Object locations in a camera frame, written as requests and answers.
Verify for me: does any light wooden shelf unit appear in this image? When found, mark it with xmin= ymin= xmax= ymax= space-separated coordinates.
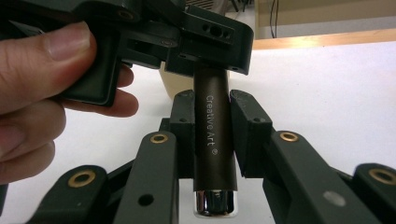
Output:
xmin=254 ymin=0 xmax=396 ymax=40

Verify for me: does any black brush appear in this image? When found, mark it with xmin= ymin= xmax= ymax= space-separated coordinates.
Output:
xmin=192 ymin=63 xmax=239 ymax=217

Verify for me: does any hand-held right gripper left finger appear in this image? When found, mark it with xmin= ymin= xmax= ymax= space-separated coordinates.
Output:
xmin=169 ymin=89 xmax=196 ymax=180

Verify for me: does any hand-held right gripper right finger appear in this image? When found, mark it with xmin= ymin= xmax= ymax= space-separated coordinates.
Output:
xmin=229 ymin=89 xmax=276 ymax=179

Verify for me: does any black hanging cable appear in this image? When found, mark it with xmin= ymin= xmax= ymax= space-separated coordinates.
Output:
xmin=269 ymin=0 xmax=280 ymax=39

